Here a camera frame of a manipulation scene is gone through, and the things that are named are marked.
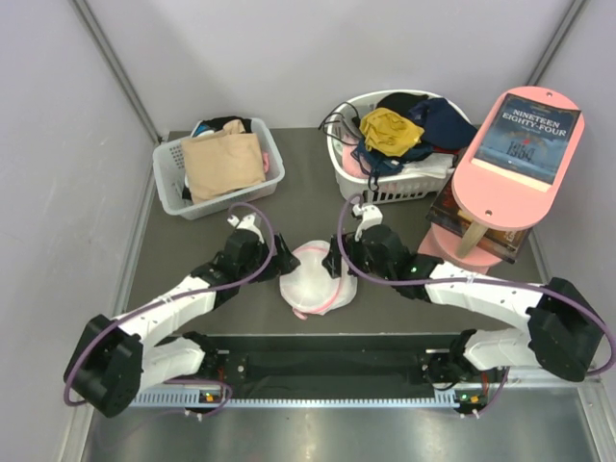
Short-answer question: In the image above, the white mesh laundry bag pink zipper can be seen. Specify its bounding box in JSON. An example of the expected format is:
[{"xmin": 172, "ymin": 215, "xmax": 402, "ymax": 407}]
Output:
[{"xmin": 279, "ymin": 240, "xmax": 357, "ymax": 321}]

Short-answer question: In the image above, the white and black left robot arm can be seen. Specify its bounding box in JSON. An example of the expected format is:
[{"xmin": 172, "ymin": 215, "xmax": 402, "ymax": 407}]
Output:
[{"xmin": 64, "ymin": 229, "xmax": 300, "ymax": 418}]

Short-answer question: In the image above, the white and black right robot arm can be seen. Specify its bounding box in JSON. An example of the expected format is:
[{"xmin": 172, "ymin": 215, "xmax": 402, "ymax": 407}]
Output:
[{"xmin": 321, "ymin": 224, "xmax": 607, "ymax": 382}]

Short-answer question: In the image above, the round white laundry basket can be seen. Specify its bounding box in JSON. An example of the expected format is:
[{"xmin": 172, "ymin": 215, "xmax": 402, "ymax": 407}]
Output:
[{"xmin": 320, "ymin": 90, "xmax": 454, "ymax": 203}]

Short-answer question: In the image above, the pink garment in round basket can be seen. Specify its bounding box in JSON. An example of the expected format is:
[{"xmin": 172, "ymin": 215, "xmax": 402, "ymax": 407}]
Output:
[{"xmin": 342, "ymin": 144, "xmax": 368, "ymax": 179}]

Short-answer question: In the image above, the beige folded garment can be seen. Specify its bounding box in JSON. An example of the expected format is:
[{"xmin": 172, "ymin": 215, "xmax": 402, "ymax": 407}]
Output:
[{"xmin": 181, "ymin": 133, "xmax": 266, "ymax": 203}]

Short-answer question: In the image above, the white garment in round basket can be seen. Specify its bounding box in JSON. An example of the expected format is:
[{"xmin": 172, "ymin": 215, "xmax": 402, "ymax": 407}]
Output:
[{"xmin": 401, "ymin": 152, "xmax": 456, "ymax": 179}]

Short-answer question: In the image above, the rectangular white plastic basket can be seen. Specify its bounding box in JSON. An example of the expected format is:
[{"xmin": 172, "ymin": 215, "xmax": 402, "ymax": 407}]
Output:
[{"xmin": 152, "ymin": 117, "xmax": 286, "ymax": 220}]

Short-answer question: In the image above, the yellow garment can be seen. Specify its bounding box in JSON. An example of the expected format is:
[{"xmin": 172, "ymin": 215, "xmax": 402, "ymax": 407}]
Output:
[{"xmin": 360, "ymin": 108, "xmax": 424, "ymax": 157}]

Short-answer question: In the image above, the stack of dark books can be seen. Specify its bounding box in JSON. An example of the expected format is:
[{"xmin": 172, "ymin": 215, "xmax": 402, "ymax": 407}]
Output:
[{"xmin": 426, "ymin": 180, "xmax": 530, "ymax": 264}]

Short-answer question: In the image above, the black garment in rectangular basket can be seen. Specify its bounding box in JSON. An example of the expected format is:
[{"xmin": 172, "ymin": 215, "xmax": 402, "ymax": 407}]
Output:
[{"xmin": 191, "ymin": 115, "xmax": 252, "ymax": 138}]

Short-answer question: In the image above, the navy blue garment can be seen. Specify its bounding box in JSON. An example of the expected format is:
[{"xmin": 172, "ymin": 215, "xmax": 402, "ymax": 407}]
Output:
[{"xmin": 406, "ymin": 98, "xmax": 477, "ymax": 150}]

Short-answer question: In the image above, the black garment in round basket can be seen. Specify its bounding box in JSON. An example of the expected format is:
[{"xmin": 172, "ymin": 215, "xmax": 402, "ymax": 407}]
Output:
[{"xmin": 375, "ymin": 91, "xmax": 429, "ymax": 116}]

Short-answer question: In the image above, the pink two-tier wooden shelf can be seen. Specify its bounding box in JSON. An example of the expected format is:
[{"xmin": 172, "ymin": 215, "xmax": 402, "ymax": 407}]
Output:
[{"xmin": 418, "ymin": 87, "xmax": 584, "ymax": 273}]

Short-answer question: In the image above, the Nineteen Eighty-Four book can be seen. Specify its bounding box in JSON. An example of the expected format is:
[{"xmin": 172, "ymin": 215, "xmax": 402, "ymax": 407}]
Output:
[{"xmin": 471, "ymin": 93, "xmax": 580, "ymax": 192}]

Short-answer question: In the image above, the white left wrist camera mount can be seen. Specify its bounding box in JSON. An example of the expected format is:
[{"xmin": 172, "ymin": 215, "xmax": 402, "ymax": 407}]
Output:
[{"xmin": 227, "ymin": 213, "xmax": 264, "ymax": 243}]

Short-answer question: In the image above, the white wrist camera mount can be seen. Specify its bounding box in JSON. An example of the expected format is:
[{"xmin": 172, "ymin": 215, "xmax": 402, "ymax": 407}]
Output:
[
  {"xmin": 227, "ymin": 213, "xmax": 264, "ymax": 243},
  {"xmin": 351, "ymin": 203, "xmax": 383, "ymax": 242}
]

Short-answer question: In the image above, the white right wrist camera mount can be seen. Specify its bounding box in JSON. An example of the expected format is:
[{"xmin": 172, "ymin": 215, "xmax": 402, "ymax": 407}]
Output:
[{"xmin": 351, "ymin": 203, "xmax": 383, "ymax": 242}]

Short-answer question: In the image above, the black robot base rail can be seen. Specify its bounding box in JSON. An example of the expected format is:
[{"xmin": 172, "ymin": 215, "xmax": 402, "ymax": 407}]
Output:
[{"xmin": 185, "ymin": 332, "xmax": 501, "ymax": 399}]

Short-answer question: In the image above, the grey slotted cable duct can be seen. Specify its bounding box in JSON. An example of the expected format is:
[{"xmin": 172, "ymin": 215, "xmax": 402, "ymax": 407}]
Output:
[{"xmin": 129, "ymin": 388, "xmax": 482, "ymax": 410}]

